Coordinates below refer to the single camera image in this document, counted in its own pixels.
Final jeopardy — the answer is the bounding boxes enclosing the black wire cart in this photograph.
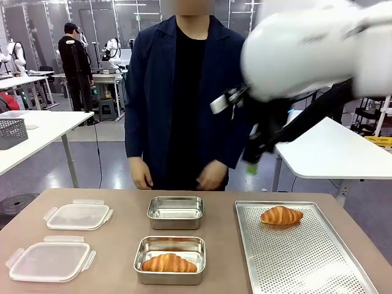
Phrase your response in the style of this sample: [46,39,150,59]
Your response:
[349,94,392,137]

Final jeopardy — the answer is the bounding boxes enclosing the white side table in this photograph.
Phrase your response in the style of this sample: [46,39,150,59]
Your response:
[0,110,96,188]

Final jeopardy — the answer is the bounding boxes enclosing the person in navy jacket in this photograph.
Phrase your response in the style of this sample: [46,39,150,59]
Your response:
[124,6,255,191]

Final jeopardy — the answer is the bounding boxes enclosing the white rounded table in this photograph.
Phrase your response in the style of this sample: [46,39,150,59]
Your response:
[273,109,392,205]

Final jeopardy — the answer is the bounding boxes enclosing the person's left forearm navy sleeve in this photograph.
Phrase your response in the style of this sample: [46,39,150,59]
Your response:
[214,107,255,171]

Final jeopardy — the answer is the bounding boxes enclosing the black tripod stand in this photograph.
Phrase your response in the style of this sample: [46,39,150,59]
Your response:
[69,42,99,126]

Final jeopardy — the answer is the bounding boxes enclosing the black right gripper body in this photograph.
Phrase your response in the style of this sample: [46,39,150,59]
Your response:
[241,87,296,154]

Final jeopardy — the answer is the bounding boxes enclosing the empty steel container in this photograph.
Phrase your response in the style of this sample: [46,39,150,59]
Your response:
[146,195,205,231]

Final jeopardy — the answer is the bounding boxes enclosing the person's right forearm navy sleeve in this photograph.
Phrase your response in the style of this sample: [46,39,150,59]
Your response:
[124,91,145,159]

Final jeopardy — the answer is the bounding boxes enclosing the background person in black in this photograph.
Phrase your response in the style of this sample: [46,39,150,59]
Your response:
[58,22,94,113]

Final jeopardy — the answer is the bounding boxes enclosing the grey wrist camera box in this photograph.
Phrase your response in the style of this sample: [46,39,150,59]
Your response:
[209,90,243,115]

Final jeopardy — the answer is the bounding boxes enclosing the grey mesh basket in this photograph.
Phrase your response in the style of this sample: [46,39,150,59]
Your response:
[0,117,29,151]

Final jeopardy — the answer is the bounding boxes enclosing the golden croissant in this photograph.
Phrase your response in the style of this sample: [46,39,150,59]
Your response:
[141,252,198,274]
[260,205,304,227]

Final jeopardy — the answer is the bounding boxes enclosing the background white workbench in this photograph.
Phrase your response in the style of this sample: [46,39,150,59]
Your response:
[0,70,61,110]

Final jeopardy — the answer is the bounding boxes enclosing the perforated metal baking tray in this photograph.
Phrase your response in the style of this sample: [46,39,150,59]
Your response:
[235,200,381,294]

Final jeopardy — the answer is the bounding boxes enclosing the grey plastic stool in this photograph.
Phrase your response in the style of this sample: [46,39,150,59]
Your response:
[97,98,119,122]

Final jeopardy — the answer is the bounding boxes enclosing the person's left hand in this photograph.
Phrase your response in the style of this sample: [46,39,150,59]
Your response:
[195,159,229,191]

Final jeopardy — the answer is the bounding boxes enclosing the black round floor base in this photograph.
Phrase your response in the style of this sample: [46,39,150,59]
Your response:
[0,192,41,219]

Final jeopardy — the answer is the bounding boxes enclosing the background white humanoid robot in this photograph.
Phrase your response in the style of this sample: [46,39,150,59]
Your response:
[0,37,29,77]

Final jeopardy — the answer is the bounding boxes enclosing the yellow crate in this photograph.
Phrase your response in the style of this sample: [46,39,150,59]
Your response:
[363,135,392,151]

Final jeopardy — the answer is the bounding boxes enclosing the person's right hand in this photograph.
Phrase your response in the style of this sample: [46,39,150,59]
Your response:
[129,156,154,190]

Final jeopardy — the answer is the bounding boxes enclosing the clear plastic clip lid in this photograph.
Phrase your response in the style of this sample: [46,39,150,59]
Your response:
[5,235,97,284]
[43,198,114,232]

